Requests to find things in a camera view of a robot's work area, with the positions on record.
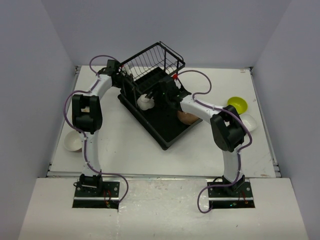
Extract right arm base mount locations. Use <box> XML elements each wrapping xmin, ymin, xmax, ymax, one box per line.
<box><xmin>207</xmin><ymin>179</ymin><xmax>255</xmax><ymax>210</ymax></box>

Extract red floral bowl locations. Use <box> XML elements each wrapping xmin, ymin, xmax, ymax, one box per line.
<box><xmin>63</xmin><ymin>130</ymin><xmax>82</xmax><ymax>152</ymax></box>

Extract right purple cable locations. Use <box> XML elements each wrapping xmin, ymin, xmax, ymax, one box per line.
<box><xmin>172</xmin><ymin>69</ymin><xmax>253</xmax><ymax>214</ymax></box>

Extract brown ceramic bowl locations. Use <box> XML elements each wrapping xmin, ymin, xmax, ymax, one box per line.
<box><xmin>177</xmin><ymin>110</ymin><xmax>199</xmax><ymax>126</ymax></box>

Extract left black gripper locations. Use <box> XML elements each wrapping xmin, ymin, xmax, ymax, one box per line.
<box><xmin>113</xmin><ymin>73</ymin><xmax>141</xmax><ymax>97</ymax></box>

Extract black wire dish rack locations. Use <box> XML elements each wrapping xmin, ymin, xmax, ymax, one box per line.
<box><xmin>118</xmin><ymin>41</ymin><xmax>202</xmax><ymax>150</ymax></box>

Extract green white bowl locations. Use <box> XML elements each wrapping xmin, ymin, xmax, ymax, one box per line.
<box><xmin>240</xmin><ymin>113</ymin><xmax>258</xmax><ymax>132</ymax></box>

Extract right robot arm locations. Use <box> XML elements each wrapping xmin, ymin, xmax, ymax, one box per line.
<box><xmin>154</xmin><ymin>79</ymin><xmax>253</xmax><ymax>197</ymax></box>

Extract purple cable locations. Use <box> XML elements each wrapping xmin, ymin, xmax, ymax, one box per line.
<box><xmin>63</xmin><ymin>54</ymin><xmax>129</xmax><ymax>202</ymax></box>
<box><xmin>172</xmin><ymin>69</ymin><xmax>253</xmax><ymax>214</ymax></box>

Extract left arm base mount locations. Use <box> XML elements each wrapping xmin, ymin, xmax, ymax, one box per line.
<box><xmin>72</xmin><ymin>181</ymin><xmax>120</xmax><ymax>210</ymax></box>

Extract yellow green bowl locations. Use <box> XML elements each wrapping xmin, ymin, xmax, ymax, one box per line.
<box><xmin>227</xmin><ymin>96</ymin><xmax>248</xmax><ymax>115</ymax></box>

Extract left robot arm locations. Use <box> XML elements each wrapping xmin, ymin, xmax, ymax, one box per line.
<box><xmin>67</xmin><ymin>55</ymin><xmax>125</xmax><ymax>198</ymax></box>

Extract aluminium rail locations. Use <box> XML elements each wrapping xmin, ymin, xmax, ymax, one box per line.
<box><xmin>47</xmin><ymin>170</ymin><xmax>278</xmax><ymax>181</ymax></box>

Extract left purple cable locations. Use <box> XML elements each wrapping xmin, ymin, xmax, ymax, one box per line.
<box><xmin>63</xmin><ymin>54</ymin><xmax>129</xmax><ymax>202</ymax></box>

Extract white lobed bowl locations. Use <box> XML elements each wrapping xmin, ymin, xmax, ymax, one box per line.
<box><xmin>137</xmin><ymin>94</ymin><xmax>155</xmax><ymax>111</ymax></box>

